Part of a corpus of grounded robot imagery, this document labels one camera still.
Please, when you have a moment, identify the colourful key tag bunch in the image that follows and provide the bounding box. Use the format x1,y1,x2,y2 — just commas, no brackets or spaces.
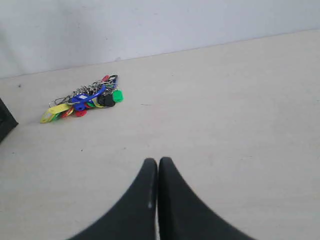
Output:
40,74,124,124

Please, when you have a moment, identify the black metal shelf rack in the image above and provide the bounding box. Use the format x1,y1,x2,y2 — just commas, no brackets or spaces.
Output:
0,99,19,142

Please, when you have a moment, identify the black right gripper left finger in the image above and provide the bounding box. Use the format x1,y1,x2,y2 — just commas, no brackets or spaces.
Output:
71,158,158,240

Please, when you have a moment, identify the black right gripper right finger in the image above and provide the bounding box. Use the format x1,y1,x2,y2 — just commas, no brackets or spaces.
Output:
158,157,252,240

